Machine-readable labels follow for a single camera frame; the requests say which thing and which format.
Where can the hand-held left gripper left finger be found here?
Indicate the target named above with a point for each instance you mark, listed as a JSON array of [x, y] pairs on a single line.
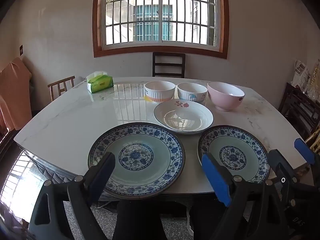
[[100, 177]]

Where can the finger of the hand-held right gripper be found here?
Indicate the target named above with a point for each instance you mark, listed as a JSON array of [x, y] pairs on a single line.
[[280, 162], [303, 150]]

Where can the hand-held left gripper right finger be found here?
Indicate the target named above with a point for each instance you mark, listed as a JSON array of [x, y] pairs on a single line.
[[216, 177]]

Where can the small blue patterned plate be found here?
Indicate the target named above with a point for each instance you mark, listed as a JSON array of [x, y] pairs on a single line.
[[235, 152]]

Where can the large blue patterned plate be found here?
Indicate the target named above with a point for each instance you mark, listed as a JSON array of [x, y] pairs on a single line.
[[140, 155]]

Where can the white deep plate flower print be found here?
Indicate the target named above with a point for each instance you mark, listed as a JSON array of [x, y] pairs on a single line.
[[183, 120]]

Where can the pink bowl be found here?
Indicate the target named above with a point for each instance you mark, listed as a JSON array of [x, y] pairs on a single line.
[[225, 100]]

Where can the white bowl blue print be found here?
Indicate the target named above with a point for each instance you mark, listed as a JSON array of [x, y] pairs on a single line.
[[192, 93]]

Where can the white bowl orange stripe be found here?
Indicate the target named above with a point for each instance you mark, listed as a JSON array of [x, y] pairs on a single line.
[[160, 93]]

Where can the person's right leg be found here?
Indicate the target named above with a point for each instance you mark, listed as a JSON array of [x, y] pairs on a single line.
[[207, 222]]

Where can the person's leg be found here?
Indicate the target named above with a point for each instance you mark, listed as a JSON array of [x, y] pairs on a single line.
[[140, 220], [207, 222]]

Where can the dark wooden side furniture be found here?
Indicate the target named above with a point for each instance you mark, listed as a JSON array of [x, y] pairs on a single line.
[[295, 105]]

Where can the person's left leg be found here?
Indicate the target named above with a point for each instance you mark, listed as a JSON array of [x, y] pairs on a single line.
[[140, 220]]

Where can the gold ornament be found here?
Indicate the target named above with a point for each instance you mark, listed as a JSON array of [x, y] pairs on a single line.
[[315, 80]]

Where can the folded newspaper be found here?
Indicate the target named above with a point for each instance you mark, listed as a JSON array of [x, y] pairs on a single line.
[[301, 72]]

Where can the green tissue pack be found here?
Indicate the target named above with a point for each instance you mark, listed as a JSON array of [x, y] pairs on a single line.
[[101, 83]]

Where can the light wooden chair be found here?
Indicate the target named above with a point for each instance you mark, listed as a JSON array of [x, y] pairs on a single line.
[[61, 80]]

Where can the orange cloth covered furniture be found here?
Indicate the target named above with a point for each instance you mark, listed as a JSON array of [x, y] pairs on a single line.
[[15, 92]]

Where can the dark wooden chair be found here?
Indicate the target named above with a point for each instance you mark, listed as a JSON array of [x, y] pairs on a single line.
[[156, 65]]

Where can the dark wall switch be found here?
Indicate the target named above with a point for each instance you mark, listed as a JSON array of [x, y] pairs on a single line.
[[21, 50]]

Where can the barred window brown frame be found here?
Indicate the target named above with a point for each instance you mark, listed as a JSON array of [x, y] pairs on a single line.
[[160, 12]]

